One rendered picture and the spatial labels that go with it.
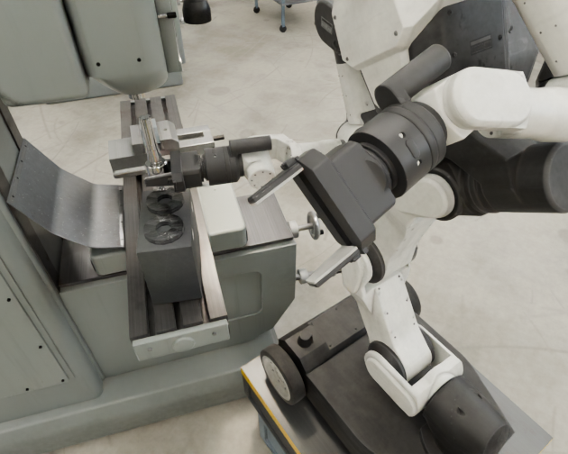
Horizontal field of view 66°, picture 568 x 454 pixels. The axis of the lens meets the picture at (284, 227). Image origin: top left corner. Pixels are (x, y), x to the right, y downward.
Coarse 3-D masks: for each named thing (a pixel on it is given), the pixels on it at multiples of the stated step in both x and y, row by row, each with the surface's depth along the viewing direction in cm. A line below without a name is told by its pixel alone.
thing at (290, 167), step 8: (288, 160) 44; (288, 168) 44; (296, 168) 44; (280, 176) 43; (288, 176) 43; (272, 184) 43; (280, 184) 43; (256, 192) 44; (264, 192) 43; (272, 192) 43; (248, 200) 44; (256, 200) 43
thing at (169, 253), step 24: (144, 192) 110; (168, 192) 108; (144, 216) 103; (168, 216) 101; (192, 216) 108; (144, 240) 97; (168, 240) 96; (192, 240) 99; (144, 264) 97; (168, 264) 99; (192, 264) 100; (168, 288) 104; (192, 288) 106
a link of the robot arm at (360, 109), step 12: (348, 72) 99; (360, 72) 98; (348, 84) 101; (360, 84) 99; (348, 96) 102; (360, 96) 101; (348, 108) 104; (360, 108) 102; (372, 108) 102; (348, 120) 107; (360, 120) 103; (336, 132) 112
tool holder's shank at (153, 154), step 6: (144, 120) 90; (150, 120) 91; (144, 126) 91; (150, 126) 92; (144, 132) 92; (150, 132) 92; (144, 138) 93; (150, 138) 93; (150, 144) 94; (156, 144) 95; (150, 150) 95; (156, 150) 96; (150, 156) 96; (156, 156) 96; (156, 162) 97
